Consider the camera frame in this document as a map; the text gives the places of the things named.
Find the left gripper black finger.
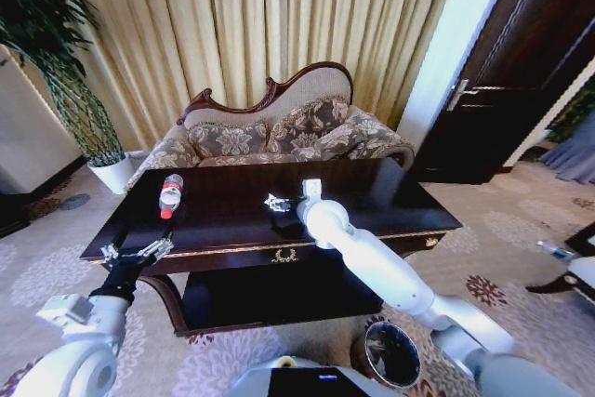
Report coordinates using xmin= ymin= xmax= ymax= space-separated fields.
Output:
xmin=137 ymin=228 xmax=177 ymax=259
xmin=98 ymin=232 xmax=127 ymax=262

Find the dark wooden coffee table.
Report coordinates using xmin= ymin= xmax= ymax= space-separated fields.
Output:
xmin=79 ymin=157 xmax=464 ymax=338

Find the clear bottle with red label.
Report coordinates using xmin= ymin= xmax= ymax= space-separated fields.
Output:
xmin=158 ymin=173 xmax=185 ymax=220

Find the floral brown cushion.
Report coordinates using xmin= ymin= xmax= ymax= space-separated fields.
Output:
xmin=268 ymin=96 xmax=350 ymax=154
xmin=187 ymin=120 xmax=271 ymax=159

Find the white plant pot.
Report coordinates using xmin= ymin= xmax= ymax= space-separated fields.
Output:
xmin=86 ymin=151 xmax=135 ymax=196

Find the floral beige sofa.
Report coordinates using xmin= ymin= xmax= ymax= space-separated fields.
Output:
xmin=126 ymin=60 xmax=417 ymax=190

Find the beige pleated curtain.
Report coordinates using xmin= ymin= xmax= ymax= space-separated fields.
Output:
xmin=49 ymin=0 xmax=467 ymax=152

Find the green potted plant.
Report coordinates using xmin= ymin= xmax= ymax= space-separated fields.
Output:
xmin=0 ymin=0 xmax=126 ymax=169

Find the dark wooden door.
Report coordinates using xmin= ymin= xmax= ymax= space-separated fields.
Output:
xmin=408 ymin=0 xmax=595 ymax=186

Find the blue grey fabric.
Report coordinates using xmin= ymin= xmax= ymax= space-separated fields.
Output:
xmin=537 ymin=120 xmax=595 ymax=185

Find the silver door handle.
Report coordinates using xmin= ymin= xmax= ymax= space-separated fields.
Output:
xmin=447 ymin=78 xmax=507 ymax=112

